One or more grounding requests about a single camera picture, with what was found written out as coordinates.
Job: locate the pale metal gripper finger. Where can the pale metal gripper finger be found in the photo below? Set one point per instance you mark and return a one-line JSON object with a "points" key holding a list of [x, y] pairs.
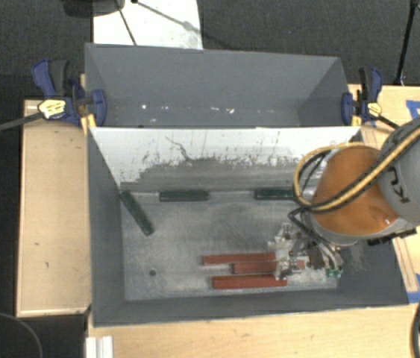
{"points": [[277, 242], [283, 265]]}

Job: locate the grey metal bin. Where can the grey metal bin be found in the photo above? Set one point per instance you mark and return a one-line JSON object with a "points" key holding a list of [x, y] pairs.
{"points": [[209, 229]]}

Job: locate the dark green flat block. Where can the dark green flat block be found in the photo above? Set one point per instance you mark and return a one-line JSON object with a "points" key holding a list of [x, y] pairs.
{"points": [[273, 194], [183, 195], [137, 213]]}

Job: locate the red-brown flat block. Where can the red-brown flat block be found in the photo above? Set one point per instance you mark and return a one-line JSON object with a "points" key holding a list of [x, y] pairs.
{"points": [[247, 282], [239, 259]]}

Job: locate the pale wood flat board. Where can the pale wood flat board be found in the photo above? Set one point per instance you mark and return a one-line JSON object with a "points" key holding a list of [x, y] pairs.
{"points": [[54, 218]]}

